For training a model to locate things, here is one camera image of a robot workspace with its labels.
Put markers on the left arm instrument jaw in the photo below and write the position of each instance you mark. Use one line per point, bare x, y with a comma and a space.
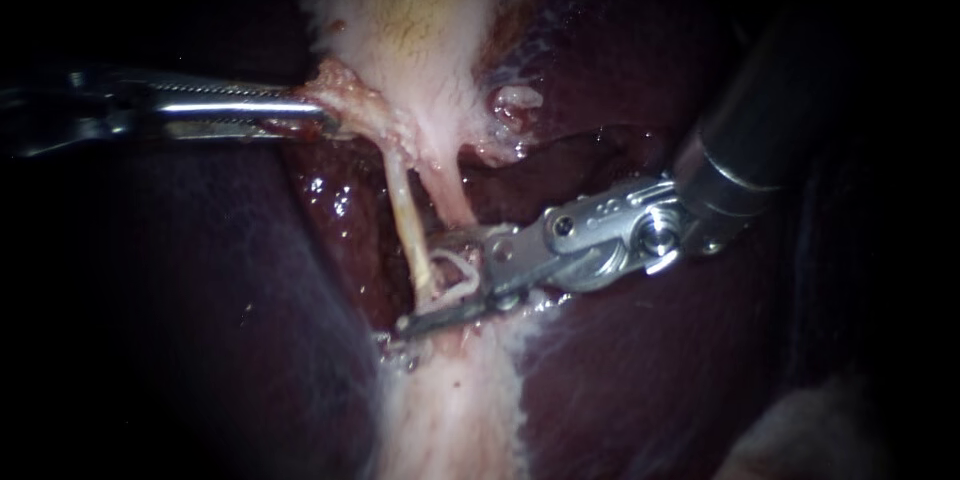
240, 130
240, 101

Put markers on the thin tube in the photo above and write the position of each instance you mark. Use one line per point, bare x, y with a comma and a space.
448, 195
405, 217

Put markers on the dark red liver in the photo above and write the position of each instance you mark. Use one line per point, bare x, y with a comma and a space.
637, 360

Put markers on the right arm instrument jaw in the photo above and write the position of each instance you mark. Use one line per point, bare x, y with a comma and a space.
450, 317
465, 238

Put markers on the left arm instrument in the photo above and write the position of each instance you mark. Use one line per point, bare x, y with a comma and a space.
67, 109

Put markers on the right arm instrument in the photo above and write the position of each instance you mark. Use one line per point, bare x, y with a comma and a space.
600, 240

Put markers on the dark right arm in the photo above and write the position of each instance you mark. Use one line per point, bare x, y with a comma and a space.
795, 90

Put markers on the gallbladder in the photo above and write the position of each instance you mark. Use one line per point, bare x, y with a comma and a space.
409, 37

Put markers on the white clip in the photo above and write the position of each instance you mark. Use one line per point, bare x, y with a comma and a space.
474, 277

